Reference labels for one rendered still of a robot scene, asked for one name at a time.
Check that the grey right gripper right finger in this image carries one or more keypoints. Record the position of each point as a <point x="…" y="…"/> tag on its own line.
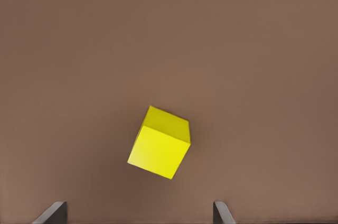
<point x="221" y="214"/>

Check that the yellow cube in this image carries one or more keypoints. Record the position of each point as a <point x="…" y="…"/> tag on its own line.
<point x="159" y="150"/>

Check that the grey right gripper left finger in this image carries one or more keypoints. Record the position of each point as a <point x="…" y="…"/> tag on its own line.
<point x="54" y="214"/>

